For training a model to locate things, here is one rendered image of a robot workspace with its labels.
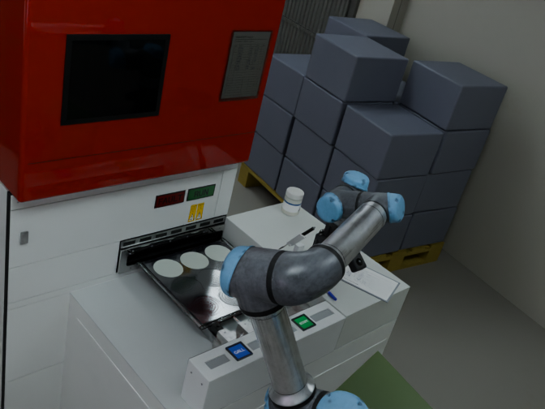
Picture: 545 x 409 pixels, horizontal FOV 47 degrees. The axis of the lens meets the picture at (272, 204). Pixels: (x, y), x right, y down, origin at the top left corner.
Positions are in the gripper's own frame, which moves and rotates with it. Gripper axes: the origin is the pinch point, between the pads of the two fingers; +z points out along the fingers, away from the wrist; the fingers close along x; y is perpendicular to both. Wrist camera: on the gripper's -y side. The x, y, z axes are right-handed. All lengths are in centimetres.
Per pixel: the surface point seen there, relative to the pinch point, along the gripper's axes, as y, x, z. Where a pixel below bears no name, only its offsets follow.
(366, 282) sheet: 4.8, -30.2, 14.0
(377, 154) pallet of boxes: 92, -149, 26
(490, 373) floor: -12, -166, 111
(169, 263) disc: 50, 20, 21
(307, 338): -4.0, 7.4, 16.2
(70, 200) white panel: 59, 54, -6
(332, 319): -2.4, -4.9, 14.7
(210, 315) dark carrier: 22.0, 23.5, 20.8
